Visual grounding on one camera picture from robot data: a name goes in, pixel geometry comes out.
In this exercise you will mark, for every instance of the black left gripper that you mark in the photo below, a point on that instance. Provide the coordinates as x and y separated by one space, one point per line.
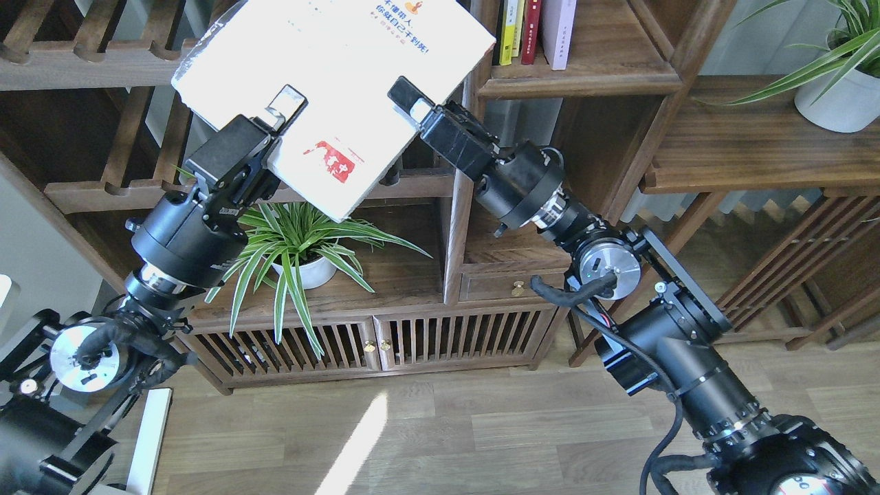
193 238

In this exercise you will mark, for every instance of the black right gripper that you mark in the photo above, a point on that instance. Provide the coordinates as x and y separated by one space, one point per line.
518 185

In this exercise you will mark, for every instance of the large white book red stamp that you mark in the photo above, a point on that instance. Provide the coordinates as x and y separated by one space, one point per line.
343 57

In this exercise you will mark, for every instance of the pale lilac white book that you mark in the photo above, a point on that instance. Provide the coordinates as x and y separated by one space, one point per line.
556 30

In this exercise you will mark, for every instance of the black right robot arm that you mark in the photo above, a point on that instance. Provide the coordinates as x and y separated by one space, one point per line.
657 327

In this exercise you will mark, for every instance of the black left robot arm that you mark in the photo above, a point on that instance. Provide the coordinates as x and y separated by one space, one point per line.
65 385

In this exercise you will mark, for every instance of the yellow upright book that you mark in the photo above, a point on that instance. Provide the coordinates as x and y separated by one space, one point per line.
507 31

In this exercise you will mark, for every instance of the cream thin upright book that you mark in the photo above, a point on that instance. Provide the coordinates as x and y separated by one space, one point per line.
519 26

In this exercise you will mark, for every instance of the spider plant white pot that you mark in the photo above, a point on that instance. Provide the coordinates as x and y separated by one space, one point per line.
282 238

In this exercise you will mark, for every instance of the dark red upright book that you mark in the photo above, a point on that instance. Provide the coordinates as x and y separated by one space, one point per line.
530 32

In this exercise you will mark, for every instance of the dark wooden bookshelf cabinet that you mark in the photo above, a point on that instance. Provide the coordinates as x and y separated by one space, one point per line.
92 134

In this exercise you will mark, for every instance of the small drawer brass knob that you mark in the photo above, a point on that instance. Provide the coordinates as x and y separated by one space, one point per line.
505 285

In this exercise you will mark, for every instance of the left slatted cabinet door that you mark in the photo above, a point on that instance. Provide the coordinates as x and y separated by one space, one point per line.
251 356

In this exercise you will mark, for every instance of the slatted cabinet door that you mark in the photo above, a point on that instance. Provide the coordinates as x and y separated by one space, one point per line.
251 356
464 338

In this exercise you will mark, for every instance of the right slatted cabinet door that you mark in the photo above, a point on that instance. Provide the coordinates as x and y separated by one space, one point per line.
464 338

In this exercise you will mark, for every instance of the white table leg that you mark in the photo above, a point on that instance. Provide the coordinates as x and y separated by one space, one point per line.
143 467

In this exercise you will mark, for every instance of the potted plant white pot right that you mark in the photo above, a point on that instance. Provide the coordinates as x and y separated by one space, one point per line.
838 90

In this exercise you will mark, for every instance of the wooden side table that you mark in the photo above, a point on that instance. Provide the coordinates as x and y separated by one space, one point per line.
782 231

